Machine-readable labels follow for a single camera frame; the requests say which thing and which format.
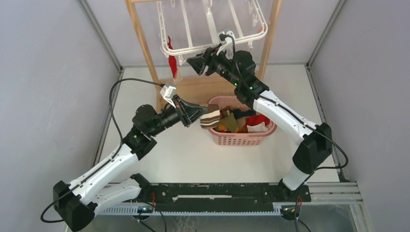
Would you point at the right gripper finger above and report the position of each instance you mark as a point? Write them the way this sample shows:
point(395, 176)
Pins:
point(198, 63)
point(210, 51)

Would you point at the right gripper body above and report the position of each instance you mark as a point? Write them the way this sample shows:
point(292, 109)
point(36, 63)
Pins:
point(220, 64)

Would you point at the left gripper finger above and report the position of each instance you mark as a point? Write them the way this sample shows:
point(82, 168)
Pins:
point(185, 104)
point(192, 115)

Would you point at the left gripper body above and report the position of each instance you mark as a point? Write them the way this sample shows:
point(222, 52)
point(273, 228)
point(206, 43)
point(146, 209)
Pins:
point(184, 113)

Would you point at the brown white striped sock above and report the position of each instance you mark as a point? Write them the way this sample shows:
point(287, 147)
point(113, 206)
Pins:
point(211, 118)

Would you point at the red sock with face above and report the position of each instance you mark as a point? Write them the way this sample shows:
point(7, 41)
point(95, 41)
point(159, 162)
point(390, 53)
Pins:
point(173, 63)

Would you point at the white plastic clip hanger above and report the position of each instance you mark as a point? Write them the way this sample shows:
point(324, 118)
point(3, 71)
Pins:
point(188, 27)

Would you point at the olive orange striped sock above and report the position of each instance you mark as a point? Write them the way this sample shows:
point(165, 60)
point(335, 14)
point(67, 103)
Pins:
point(228, 123)

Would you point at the navy blue sock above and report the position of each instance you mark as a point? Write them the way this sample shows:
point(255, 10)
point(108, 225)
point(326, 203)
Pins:
point(238, 113)

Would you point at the tan brown sock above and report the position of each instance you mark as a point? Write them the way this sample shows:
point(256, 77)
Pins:
point(241, 125)

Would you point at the red santa sock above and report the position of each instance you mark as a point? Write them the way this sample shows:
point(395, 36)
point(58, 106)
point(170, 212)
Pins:
point(257, 119)

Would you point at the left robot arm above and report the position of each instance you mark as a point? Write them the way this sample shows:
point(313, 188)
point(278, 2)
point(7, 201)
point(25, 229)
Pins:
point(82, 199)

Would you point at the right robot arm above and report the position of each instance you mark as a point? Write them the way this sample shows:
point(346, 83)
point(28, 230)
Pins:
point(314, 141)

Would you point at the wooden hanger stand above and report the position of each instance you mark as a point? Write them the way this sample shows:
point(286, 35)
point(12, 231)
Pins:
point(201, 88)

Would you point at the pink laundry basket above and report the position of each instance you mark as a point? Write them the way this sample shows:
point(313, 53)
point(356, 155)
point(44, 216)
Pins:
point(228, 103)

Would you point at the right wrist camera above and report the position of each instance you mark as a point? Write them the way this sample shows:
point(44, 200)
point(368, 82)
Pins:
point(227, 39)

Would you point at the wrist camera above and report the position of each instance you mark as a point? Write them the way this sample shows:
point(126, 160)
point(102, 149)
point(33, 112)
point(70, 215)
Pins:
point(167, 92)
point(227, 39)

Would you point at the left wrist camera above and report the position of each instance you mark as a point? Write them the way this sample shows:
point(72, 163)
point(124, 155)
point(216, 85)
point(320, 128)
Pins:
point(167, 92)

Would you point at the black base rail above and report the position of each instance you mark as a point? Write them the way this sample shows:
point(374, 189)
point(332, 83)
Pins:
point(220, 197)

